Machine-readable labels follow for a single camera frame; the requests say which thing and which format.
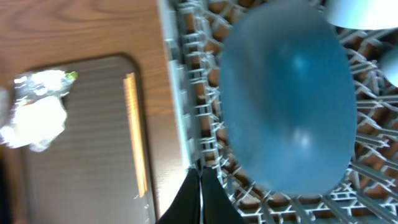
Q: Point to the small light blue bowl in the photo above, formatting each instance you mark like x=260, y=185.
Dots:
x=362, y=14

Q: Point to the dark brown serving tray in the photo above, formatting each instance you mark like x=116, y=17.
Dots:
x=88, y=174

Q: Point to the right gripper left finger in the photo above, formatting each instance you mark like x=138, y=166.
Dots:
x=185, y=208

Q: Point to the grey dishwasher rack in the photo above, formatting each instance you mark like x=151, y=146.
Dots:
x=368, y=192

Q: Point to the large blue plate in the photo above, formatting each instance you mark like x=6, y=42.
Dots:
x=287, y=98

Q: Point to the light blue cup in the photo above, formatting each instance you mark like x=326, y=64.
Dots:
x=388, y=66

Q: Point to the crumpled silver foil wrapper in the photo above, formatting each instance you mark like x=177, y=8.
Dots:
x=33, y=86

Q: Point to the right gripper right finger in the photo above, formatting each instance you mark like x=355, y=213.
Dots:
x=217, y=208

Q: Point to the crumpled white paper napkin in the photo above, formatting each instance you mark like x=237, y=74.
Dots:
x=31, y=120

